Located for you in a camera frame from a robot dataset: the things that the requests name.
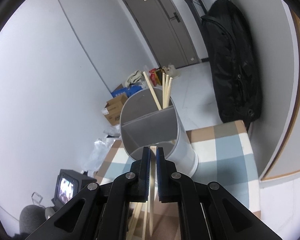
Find white divided utensil holder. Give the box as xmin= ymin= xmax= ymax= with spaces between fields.
xmin=120 ymin=89 xmax=198 ymax=177

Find clear plastic bag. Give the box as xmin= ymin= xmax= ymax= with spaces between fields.
xmin=83 ymin=125 xmax=121 ymax=172

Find checkered tablecloth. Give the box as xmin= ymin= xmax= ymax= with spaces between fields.
xmin=93 ymin=119 xmax=262 ymax=240

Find brown cardboard box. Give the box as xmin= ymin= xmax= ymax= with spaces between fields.
xmin=102 ymin=94 xmax=128 ymax=126

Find wooden chopstick in holder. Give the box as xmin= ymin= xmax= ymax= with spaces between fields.
xmin=142 ymin=71 xmax=162 ymax=110

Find wooden chopstick on table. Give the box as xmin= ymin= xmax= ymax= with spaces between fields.
xmin=126 ymin=203 xmax=143 ymax=240

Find small black monitor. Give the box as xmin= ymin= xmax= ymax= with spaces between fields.
xmin=52 ymin=169 xmax=97 ymax=209

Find blue cardboard box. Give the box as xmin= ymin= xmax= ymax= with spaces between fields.
xmin=111 ymin=84 xmax=142 ymax=98

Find cream cloth bundle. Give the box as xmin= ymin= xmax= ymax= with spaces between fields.
xmin=125 ymin=70 xmax=143 ymax=88

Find black yellow shopping bag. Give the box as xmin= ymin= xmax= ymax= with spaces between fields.
xmin=149 ymin=68 xmax=164 ymax=86

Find beige tote bag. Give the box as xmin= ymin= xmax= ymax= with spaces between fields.
xmin=163 ymin=64 xmax=180 ymax=79

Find black backpack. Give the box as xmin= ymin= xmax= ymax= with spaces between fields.
xmin=202 ymin=0 xmax=263 ymax=128

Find grey door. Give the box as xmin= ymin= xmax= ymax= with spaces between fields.
xmin=123 ymin=0 xmax=199 ymax=68

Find black door handle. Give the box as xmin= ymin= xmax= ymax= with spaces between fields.
xmin=170 ymin=12 xmax=181 ymax=23

